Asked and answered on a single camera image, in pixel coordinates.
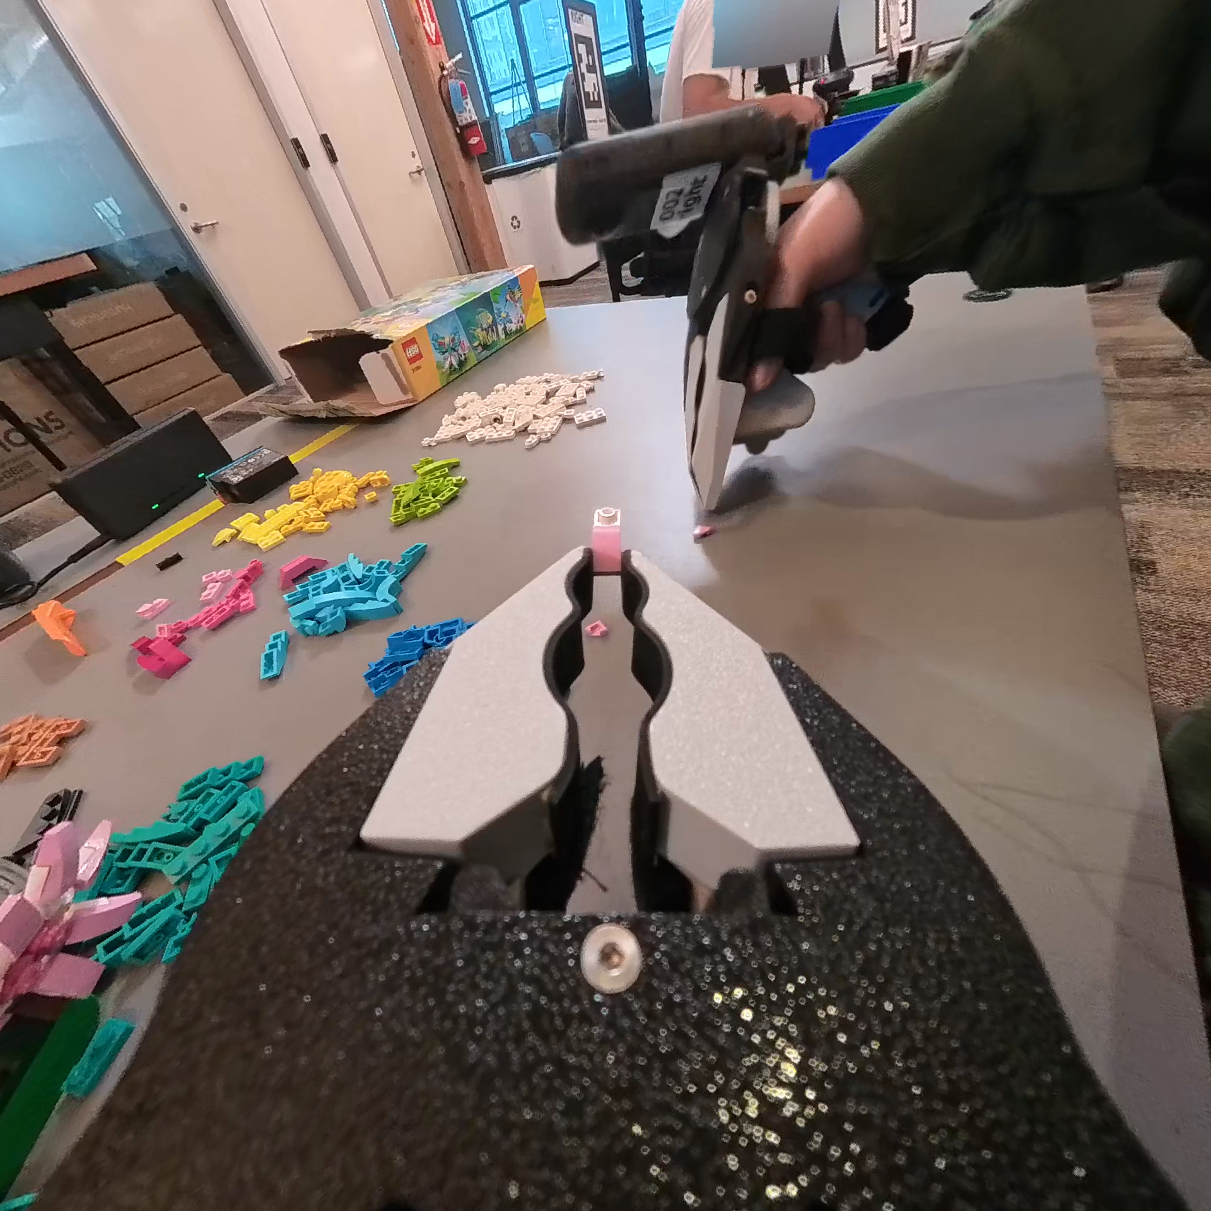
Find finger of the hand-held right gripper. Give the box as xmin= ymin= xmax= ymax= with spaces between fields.
xmin=696 ymin=325 xmax=751 ymax=512
xmin=683 ymin=325 xmax=709 ymax=509

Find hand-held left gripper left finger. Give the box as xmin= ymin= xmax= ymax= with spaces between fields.
xmin=359 ymin=547 xmax=594 ymax=912

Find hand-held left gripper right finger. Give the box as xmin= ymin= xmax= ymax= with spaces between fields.
xmin=618 ymin=550 xmax=862 ymax=915

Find person's right forearm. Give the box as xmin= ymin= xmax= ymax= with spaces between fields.
xmin=830 ymin=0 xmax=1211 ymax=297

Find pile of blue lego bricks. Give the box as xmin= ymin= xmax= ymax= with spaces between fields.
xmin=363 ymin=618 xmax=474 ymax=700

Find pile of white lego bricks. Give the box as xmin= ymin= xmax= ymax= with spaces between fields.
xmin=421 ymin=370 xmax=607 ymax=449

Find colourful cardboard lego box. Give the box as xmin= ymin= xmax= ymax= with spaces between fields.
xmin=254 ymin=266 xmax=549 ymax=420

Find pile of lime lego bricks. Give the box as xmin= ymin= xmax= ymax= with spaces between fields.
xmin=388 ymin=458 xmax=468 ymax=528

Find pile of pink lego bricks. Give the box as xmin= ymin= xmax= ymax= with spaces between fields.
xmin=131 ymin=558 xmax=267 ymax=682

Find pile of yellow lego bricks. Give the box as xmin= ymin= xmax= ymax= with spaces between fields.
xmin=210 ymin=466 xmax=392 ymax=554

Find pile of teal lego bricks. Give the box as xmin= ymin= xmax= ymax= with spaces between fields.
xmin=70 ymin=756 xmax=267 ymax=969

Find small pile black lego pieces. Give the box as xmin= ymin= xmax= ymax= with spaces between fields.
xmin=0 ymin=788 xmax=85 ymax=858

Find orange lego piece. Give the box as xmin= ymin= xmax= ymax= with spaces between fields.
xmin=30 ymin=600 xmax=88 ymax=659

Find pile of orange lego bricks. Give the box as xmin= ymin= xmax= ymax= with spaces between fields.
xmin=0 ymin=714 xmax=86 ymax=783

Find pink lego flower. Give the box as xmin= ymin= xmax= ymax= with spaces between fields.
xmin=0 ymin=821 xmax=144 ymax=1030

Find single teal lego brick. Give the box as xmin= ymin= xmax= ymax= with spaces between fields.
xmin=60 ymin=1017 xmax=137 ymax=1100

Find person's right hand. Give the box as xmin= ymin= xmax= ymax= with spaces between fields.
xmin=745 ymin=178 xmax=885 ymax=391

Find black office chair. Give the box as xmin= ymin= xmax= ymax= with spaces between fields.
xmin=604 ymin=233 xmax=698 ymax=306

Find black and white marker banner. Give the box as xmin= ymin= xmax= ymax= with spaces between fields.
xmin=562 ymin=0 xmax=608 ymax=146

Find white recycling bin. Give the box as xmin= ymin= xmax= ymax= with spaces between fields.
xmin=481 ymin=156 xmax=608 ymax=287

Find wooden pillar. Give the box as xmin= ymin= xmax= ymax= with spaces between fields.
xmin=386 ymin=0 xmax=509 ymax=274

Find pile of light blue bricks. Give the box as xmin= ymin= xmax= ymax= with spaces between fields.
xmin=282 ymin=544 xmax=429 ymax=638

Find blue plastic bin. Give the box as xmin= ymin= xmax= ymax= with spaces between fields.
xmin=803 ymin=103 xmax=902 ymax=184

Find green plastic bin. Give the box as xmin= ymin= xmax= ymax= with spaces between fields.
xmin=836 ymin=80 xmax=934 ymax=122

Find white door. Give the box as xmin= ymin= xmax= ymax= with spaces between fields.
xmin=256 ymin=0 xmax=471 ymax=295
xmin=42 ymin=0 xmax=372 ymax=334

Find yellow tape strip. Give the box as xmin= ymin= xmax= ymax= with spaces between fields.
xmin=115 ymin=423 xmax=362 ymax=569

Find small black battery pack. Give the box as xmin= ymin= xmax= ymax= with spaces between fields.
xmin=205 ymin=452 xmax=300 ymax=505

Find black power station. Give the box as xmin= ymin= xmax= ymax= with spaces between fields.
xmin=49 ymin=408 xmax=233 ymax=543

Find brown cardboard box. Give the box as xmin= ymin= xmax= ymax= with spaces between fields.
xmin=73 ymin=315 xmax=202 ymax=383
xmin=105 ymin=345 xmax=225 ymax=414
xmin=47 ymin=283 xmax=177 ymax=349
xmin=135 ymin=374 xmax=249 ymax=430

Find large printed cardboard box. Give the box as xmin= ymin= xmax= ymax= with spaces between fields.
xmin=0 ymin=362 xmax=107 ymax=520

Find black cable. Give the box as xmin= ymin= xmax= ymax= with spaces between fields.
xmin=0 ymin=532 xmax=121 ymax=609

